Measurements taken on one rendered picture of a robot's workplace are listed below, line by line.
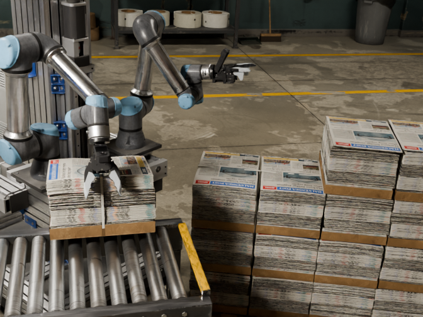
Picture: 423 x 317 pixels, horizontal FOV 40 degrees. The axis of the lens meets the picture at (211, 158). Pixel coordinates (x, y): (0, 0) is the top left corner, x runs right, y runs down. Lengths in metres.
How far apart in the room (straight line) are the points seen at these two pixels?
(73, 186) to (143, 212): 0.27
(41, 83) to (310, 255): 1.44
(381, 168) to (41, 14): 1.58
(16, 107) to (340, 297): 1.66
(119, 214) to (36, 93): 0.91
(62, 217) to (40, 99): 0.83
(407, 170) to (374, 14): 6.98
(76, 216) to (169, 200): 2.06
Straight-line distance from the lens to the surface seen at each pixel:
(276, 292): 2.83
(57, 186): 2.09
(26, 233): 2.29
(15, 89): 2.39
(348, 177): 2.53
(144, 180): 2.10
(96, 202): 2.11
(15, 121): 2.44
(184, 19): 8.44
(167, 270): 2.05
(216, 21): 8.53
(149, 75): 2.94
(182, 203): 4.11
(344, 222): 2.63
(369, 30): 9.49
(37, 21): 2.70
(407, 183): 2.58
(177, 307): 1.88
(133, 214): 2.14
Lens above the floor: 1.97
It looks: 24 degrees down
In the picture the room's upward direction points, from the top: 3 degrees clockwise
